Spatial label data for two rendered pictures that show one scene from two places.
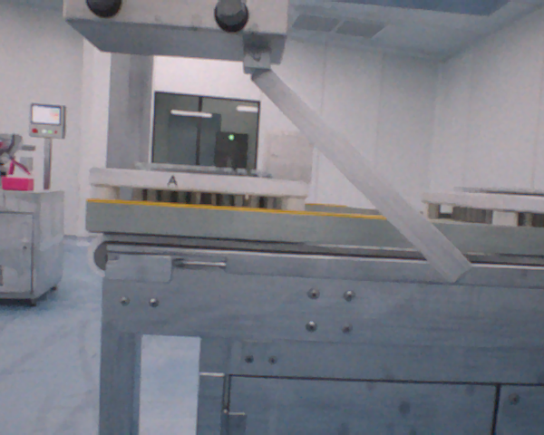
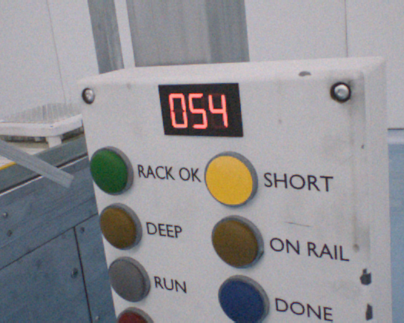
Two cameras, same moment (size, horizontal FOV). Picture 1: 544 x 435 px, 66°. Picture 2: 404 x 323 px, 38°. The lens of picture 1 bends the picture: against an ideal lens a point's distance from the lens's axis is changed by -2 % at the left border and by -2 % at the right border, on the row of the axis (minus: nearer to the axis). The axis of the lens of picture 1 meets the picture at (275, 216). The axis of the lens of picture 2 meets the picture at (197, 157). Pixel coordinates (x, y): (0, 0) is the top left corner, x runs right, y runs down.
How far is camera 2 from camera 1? 74 cm
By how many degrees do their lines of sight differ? 55
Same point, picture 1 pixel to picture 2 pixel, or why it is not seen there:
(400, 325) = (32, 218)
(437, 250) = (58, 175)
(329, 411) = (4, 288)
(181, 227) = not seen: outside the picture
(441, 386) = (51, 242)
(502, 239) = (61, 153)
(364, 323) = (16, 226)
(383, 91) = not seen: outside the picture
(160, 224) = not seen: outside the picture
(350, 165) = (1, 148)
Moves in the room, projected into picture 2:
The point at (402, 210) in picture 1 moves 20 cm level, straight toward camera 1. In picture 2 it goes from (36, 163) to (92, 181)
